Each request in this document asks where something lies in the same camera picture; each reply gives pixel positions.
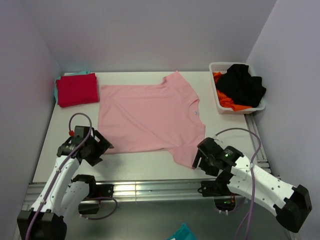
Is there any teal cloth on floor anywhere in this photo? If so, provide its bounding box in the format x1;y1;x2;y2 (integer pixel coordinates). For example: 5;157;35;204
167;223;197;240

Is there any pink t-shirt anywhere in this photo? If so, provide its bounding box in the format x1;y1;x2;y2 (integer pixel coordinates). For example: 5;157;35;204
97;71;205;168

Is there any red folded t-shirt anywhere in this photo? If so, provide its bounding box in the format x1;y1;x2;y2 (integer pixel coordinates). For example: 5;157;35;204
56;73;100;108

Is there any teal folded t-shirt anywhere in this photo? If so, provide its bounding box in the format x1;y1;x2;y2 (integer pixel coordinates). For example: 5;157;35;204
53;70;91;103

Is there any aluminium mounting rail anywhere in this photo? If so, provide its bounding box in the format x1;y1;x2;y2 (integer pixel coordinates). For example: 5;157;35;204
24;178;251;206

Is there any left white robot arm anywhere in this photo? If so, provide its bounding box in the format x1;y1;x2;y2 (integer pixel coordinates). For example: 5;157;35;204
17;126;114;240

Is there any white plastic laundry basket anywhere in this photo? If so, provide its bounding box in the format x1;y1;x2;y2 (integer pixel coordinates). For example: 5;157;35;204
208;62;266;115

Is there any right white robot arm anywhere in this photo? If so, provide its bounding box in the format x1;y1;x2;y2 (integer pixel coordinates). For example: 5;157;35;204
192;137;312;233

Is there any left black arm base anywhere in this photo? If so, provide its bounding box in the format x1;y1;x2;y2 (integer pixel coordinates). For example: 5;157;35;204
71;174;114;215

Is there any black t-shirt in basket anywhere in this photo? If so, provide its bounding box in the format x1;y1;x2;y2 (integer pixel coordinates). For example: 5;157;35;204
216;64;267;108

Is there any orange t-shirt in basket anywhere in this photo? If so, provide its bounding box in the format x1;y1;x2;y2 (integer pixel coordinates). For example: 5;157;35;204
212;72;252;112

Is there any right side aluminium rail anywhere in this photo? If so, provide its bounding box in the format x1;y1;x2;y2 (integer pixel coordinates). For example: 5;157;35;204
244;113;281;179

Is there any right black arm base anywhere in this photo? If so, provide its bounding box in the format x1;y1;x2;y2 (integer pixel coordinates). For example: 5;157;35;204
197;180;243;215

